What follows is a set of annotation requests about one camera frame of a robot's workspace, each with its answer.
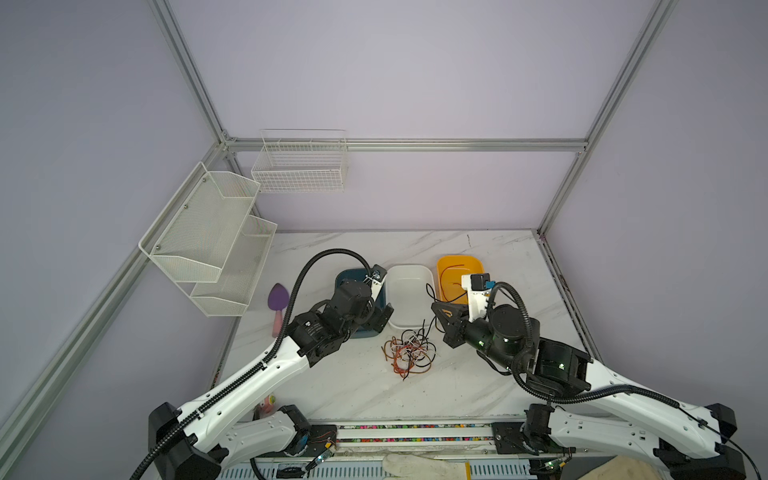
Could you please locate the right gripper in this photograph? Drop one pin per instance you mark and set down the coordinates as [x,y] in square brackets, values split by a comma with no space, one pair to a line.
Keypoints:
[453,320]

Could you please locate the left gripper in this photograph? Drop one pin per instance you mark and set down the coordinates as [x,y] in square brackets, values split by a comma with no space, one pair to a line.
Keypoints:
[378,318]

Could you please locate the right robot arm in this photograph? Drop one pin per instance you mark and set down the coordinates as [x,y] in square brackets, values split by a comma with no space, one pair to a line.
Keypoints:
[580,402]

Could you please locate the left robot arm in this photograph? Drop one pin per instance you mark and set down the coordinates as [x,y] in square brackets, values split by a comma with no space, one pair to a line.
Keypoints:
[205,436]

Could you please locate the teal plastic bin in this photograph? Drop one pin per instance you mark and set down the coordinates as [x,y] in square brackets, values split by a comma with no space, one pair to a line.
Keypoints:
[351,286]

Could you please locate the white plastic bin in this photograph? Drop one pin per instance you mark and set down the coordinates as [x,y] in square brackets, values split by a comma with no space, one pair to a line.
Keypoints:
[406,291]

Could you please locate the yellow plastic bin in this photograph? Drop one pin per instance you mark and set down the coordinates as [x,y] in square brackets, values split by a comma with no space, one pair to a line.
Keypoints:
[450,270]

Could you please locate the purple pink spatula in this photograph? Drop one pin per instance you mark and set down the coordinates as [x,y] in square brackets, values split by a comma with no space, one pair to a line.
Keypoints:
[278,300]

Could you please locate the small pink toy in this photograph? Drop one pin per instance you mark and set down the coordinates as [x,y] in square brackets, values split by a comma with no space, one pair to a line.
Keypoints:
[267,406]

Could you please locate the white mesh two-tier shelf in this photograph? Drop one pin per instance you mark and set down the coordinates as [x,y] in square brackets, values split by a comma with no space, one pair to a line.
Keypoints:
[210,243]

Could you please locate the beige cloth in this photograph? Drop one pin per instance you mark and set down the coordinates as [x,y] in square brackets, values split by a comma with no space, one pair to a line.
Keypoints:
[623,468]

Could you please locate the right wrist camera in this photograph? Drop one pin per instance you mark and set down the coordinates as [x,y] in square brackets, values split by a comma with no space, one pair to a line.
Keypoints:
[478,288]

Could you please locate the white wire basket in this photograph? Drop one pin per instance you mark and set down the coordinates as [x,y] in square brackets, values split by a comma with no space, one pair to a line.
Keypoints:
[301,161]

